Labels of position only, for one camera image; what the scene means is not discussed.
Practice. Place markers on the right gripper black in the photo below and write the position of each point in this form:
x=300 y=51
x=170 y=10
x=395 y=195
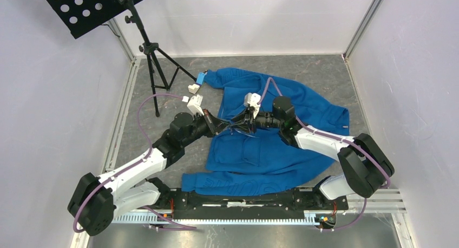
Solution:
x=248 y=124

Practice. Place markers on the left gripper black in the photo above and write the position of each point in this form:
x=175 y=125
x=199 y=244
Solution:
x=214 y=126

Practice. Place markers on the blue zip-up jacket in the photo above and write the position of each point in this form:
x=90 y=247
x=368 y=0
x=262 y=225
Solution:
x=243 y=165

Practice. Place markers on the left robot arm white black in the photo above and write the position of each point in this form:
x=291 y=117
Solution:
x=97 y=200

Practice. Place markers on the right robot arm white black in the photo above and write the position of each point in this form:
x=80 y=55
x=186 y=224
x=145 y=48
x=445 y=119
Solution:
x=365 y=166

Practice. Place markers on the toy brick stack white blue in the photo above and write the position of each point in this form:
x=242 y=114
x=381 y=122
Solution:
x=194 y=88

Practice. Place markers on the black music stand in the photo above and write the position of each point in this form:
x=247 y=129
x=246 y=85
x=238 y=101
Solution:
x=83 y=16

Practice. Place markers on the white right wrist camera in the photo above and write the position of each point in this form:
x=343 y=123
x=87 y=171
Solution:
x=252 y=102

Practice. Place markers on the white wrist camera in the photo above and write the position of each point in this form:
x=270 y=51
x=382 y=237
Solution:
x=194 y=104
x=252 y=102

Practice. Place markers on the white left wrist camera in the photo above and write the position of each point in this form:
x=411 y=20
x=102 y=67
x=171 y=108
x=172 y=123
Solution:
x=194 y=104

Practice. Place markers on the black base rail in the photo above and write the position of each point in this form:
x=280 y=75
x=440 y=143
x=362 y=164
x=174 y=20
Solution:
x=290 y=204

